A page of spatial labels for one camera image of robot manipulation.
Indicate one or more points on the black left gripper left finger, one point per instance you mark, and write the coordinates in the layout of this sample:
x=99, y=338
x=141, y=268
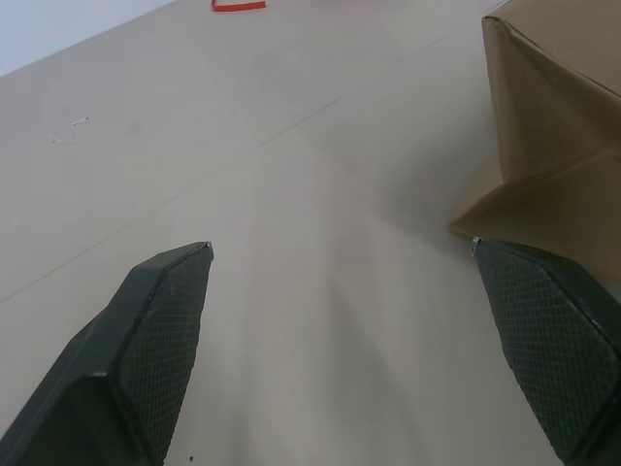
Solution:
x=121, y=359

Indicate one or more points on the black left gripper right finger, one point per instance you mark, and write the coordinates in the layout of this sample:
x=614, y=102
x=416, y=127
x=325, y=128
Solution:
x=548, y=340

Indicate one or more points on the brown cardboard box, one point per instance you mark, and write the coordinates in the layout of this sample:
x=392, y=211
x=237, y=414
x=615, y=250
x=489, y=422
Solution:
x=548, y=131

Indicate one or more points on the red tape marker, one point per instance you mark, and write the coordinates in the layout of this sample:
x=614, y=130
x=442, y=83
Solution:
x=236, y=6

